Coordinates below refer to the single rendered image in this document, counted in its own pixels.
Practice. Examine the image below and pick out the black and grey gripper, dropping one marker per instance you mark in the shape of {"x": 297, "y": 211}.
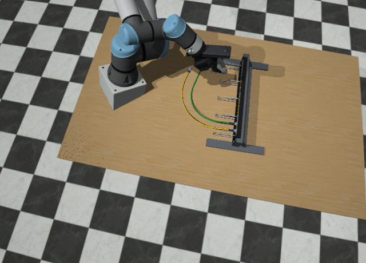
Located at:
{"x": 204, "y": 63}

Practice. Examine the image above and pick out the grey port rack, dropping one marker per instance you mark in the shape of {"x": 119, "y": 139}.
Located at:
{"x": 241, "y": 103}

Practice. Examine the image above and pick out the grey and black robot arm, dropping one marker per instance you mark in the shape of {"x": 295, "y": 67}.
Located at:
{"x": 141, "y": 38}

